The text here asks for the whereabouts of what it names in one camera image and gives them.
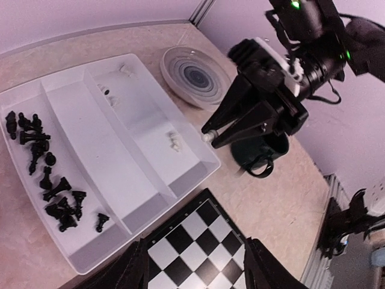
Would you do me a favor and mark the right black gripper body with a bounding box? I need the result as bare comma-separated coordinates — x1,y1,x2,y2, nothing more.
238,72,309,135

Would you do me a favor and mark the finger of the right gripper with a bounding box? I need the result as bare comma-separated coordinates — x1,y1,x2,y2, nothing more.
201,74,258,134
211,101,280,149

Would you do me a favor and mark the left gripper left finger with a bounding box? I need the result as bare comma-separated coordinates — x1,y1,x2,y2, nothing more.
75,238,149,289

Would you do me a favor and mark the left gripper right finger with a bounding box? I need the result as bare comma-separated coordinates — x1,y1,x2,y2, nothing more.
244,237,307,289

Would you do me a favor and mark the white pawn second row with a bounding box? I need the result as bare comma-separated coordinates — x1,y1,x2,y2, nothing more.
202,130,218,143

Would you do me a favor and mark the black and silver chessboard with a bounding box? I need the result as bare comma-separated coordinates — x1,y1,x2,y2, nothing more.
146,188,246,288

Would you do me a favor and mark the white knight first row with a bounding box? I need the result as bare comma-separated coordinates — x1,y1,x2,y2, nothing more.
168,131,182,152

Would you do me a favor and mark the white plastic divided tray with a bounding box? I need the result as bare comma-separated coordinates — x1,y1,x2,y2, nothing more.
1,54,220,275

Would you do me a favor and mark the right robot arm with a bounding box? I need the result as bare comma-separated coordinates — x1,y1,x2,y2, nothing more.
202,1,384,148

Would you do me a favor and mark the white chess piece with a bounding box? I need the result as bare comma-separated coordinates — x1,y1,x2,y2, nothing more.
120,65,132,76

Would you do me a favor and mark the dark green mug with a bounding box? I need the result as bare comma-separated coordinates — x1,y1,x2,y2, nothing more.
230,134,289,179

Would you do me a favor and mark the white plate with rings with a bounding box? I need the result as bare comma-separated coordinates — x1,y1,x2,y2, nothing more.
160,46,232,111

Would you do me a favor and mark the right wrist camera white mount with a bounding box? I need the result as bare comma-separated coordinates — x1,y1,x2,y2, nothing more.
227,37,304,97

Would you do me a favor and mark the right aluminium frame post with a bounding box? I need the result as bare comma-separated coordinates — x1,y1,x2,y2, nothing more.
188,0,216,27

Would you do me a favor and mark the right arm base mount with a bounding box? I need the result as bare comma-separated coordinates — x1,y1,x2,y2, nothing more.
317,188,384,259

